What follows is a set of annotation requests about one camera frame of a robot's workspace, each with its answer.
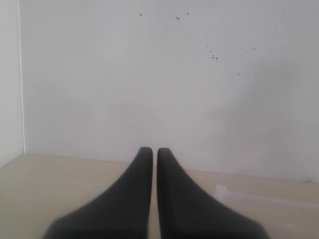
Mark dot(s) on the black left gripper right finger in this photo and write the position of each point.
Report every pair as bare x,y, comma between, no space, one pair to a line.
187,212

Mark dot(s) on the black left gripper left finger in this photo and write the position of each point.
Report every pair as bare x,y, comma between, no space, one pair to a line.
121,212

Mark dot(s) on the clear plastic container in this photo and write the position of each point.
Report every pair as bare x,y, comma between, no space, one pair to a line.
281,218

